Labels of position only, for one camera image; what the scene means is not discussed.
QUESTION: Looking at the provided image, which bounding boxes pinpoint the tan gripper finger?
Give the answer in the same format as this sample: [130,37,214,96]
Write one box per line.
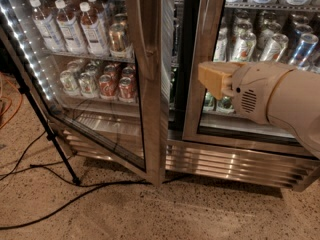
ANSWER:
[198,65,233,100]
[199,61,244,74]

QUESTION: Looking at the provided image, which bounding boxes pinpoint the glass fridge door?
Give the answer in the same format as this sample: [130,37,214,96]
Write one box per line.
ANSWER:
[0,0,176,187]
[183,0,319,158]

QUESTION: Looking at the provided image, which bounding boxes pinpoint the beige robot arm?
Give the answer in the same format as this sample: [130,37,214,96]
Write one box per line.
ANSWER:
[198,61,320,158]

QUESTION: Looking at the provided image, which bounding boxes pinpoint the green can right fridge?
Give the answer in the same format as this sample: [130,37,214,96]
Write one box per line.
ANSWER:
[203,92,215,111]

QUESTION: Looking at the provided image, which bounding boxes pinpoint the steel fridge bottom grille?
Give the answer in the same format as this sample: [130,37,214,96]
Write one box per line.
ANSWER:
[50,117,320,192]

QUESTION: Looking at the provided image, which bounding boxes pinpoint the white sparkling can left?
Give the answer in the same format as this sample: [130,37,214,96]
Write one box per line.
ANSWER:
[213,33,227,62]

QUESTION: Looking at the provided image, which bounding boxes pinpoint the white sparkling can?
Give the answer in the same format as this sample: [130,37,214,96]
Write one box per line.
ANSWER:
[213,33,227,62]
[230,32,256,62]
[259,33,289,62]

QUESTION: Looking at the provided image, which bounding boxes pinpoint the white sparkling can middle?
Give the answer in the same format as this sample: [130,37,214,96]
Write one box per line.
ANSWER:
[230,32,256,62]

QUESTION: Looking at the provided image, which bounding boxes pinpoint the white sparkling can right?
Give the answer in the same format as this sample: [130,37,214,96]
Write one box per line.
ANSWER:
[259,33,289,62]

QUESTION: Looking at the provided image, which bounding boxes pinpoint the red soda can middle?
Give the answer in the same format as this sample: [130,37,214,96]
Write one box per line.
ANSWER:
[119,77,136,102]

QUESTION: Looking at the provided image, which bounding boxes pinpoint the red soda can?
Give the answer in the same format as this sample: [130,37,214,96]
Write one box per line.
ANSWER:
[99,74,117,100]
[119,77,136,102]

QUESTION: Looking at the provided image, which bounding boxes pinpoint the red soda can left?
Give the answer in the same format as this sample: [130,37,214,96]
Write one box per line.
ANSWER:
[99,74,117,100]

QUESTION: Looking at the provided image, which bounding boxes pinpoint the gold tall can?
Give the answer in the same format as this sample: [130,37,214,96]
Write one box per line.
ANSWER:
[109,23,132,58]

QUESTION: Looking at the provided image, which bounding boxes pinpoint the right tea bottle white cap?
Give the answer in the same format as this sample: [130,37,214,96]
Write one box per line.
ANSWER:
[80,2,109,56]

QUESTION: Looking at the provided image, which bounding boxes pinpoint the tea bottle white cap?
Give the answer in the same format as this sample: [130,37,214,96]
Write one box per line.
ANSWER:
[55,0,87,54]
[29,0,66,53]
[80,2,109,56]

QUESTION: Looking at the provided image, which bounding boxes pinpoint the green white soda can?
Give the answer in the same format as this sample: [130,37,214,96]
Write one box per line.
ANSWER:
[60,70,80,96]

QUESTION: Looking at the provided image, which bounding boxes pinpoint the middle tea bottle white cap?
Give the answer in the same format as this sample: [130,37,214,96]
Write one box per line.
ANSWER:
[55,0,87,54]

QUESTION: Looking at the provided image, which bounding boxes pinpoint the left tea bottle white cap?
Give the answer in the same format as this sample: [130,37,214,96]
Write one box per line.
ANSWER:
[29,0,66,53]

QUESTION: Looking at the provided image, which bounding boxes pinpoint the orange extension cable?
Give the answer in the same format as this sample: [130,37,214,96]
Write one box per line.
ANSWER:
[0,72,24,130]

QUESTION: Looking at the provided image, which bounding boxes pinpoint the black floor cable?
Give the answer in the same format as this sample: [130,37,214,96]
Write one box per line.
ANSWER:
[0,130,191,232]

